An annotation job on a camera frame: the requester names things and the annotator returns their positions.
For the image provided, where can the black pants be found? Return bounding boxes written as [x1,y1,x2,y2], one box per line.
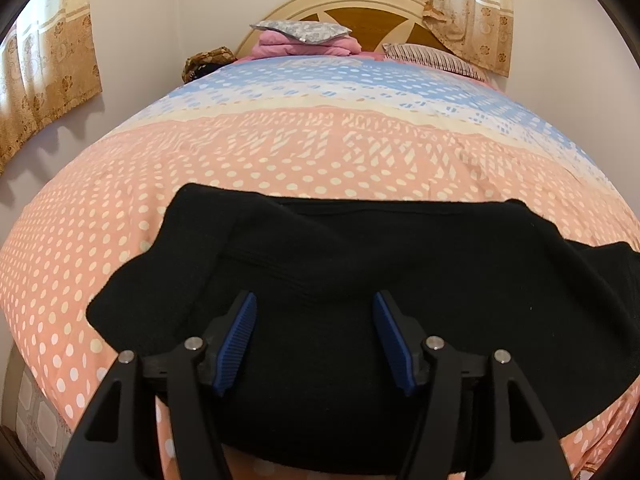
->
[87,183,639,474]

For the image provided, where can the pink blue dotted bedspread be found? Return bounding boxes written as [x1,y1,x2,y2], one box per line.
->
[1,56,639,453]

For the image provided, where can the beige side curtain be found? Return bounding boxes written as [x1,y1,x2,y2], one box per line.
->
[0,0,102,166]

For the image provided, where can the striped pillow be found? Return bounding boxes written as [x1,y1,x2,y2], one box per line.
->
[382,44,488,82]

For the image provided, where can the pink folded blanket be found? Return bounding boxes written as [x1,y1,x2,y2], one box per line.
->
[250,30,362,58]

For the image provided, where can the grey patterned pillow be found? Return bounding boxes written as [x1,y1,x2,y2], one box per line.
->
[250,20,352,44]

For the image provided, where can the cream wooden headboard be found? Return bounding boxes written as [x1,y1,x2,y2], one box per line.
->
[265,0,446,52]

